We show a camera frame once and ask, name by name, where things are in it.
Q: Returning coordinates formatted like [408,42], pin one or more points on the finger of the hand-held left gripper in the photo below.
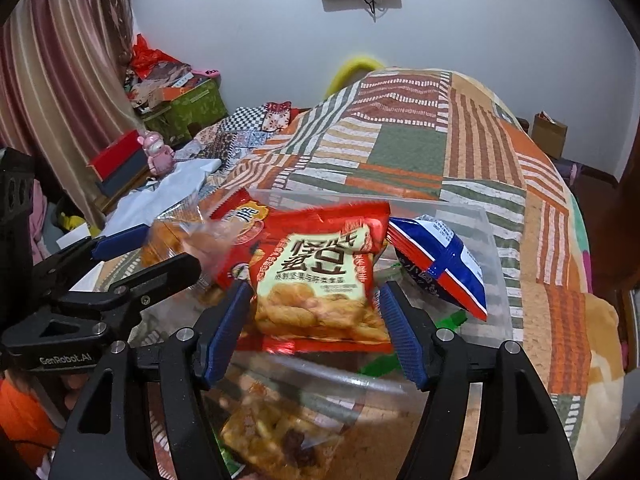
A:
[120,241]
[160,275]

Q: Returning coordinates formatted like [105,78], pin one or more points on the yellow hoop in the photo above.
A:
[350,65]

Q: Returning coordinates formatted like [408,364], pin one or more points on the pile of papers and boxes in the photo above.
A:
[160,80]

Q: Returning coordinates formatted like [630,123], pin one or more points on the clear bag of chips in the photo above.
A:
[270,425]

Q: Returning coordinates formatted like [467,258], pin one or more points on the clear plastic container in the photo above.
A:
[500,285]

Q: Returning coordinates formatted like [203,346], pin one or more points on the yellow object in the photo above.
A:
[70,222]

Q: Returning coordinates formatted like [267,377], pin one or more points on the pink garment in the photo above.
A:
[37,220]

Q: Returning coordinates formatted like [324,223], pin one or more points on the person's left forearm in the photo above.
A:
[25,415]

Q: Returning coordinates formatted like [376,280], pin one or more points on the green snack packet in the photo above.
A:
[452,321]

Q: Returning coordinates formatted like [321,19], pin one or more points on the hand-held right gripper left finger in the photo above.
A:
[227,330]

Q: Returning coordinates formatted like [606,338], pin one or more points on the striped curtain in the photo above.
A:
[60,85]

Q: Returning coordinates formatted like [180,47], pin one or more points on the plain red snack packet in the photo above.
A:
[240,230]

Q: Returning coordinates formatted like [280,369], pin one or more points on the red snack packet cream label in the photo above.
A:
[310,280]

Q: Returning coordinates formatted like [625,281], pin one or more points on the pink plastic item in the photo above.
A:
[207,72]

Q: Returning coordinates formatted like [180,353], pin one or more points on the dark cloth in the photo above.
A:
[570,170]

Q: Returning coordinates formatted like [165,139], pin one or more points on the person's left hand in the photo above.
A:
[75,390]

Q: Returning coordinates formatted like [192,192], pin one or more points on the blue and white snack packet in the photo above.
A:
[445,270]

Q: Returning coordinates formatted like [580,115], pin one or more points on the red box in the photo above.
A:
[115,155]

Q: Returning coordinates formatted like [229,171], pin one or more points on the red plastic bag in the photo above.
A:
[147,57]

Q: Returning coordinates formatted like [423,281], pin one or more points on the brown paper bag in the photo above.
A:
[549,135]

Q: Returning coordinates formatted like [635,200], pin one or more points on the orange cake packet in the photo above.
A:
[167,240]

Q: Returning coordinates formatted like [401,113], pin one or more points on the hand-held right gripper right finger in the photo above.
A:
[400,330]

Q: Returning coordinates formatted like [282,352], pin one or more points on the grey box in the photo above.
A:
[122,175]

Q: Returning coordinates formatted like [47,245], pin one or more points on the pink plush toy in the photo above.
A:
[157,155]

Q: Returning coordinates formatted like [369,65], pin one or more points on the patchwork blanket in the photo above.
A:
[410,150]

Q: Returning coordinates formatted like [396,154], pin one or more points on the white cloth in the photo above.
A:
[150,195]

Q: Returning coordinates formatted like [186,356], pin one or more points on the red patterned cloth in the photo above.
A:
[277,115]

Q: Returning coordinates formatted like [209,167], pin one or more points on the green patterned storage box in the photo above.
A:
[195,105]

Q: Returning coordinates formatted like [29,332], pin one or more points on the checkered cloth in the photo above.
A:
[235,125]

